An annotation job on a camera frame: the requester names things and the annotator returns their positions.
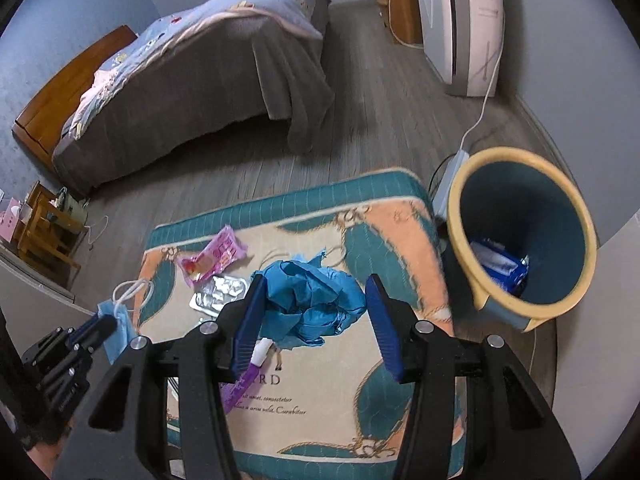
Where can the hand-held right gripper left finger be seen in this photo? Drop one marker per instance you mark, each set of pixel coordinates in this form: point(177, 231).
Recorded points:
point(247, 330)

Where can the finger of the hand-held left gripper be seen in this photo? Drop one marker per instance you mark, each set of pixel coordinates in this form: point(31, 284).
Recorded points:
point(102, 332)
point(86, 327)

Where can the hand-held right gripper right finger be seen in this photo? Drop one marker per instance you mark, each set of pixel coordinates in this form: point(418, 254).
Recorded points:
point(385, 330)

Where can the blue face mask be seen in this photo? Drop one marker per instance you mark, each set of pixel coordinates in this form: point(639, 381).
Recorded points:
point(125, 332)

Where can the purple tube white cap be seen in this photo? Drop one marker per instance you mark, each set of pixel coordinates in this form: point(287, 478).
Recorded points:
point(247, 382)

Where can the blue glove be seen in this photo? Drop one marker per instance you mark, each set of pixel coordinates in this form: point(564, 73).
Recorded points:
point(310, 300)

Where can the pink snack wrapper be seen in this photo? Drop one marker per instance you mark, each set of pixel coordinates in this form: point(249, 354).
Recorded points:
point(215, 255)

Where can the blue wet wipes packet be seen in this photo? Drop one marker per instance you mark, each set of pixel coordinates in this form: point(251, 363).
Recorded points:
point(500, 265)

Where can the teal yellow-rimmed trash bin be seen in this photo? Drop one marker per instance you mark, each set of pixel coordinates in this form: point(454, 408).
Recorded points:
point(550, 220)

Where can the silver blister pack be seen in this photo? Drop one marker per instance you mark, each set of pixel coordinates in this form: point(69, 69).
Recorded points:
point(220, 292)

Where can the wooden stand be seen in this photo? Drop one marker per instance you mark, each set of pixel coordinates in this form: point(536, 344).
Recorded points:
point(40, 240)

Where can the patterned teal orange cushion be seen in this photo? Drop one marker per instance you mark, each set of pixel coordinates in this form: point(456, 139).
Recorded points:
point(325, 410)

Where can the small green bin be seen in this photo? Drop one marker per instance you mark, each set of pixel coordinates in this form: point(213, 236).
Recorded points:
point(75, 210)

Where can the pink box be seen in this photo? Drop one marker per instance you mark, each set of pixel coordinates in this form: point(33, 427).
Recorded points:
point(10, 220)

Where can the white power strip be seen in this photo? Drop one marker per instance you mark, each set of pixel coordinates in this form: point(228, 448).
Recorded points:
point(445, 190)

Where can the white panelled door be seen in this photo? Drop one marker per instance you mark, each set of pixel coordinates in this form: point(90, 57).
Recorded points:
point(600, 335)

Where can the grey bedspread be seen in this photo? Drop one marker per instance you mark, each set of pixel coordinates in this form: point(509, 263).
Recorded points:
point(200, 80)

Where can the white air purifier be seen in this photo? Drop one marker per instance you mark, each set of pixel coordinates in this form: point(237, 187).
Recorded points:
point(440, 20)

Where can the wooden cabinet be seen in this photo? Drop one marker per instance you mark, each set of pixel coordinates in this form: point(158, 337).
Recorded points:
point(407, 10)

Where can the wooden bed frame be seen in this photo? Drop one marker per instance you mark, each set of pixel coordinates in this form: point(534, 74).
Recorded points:
point(55, 95)

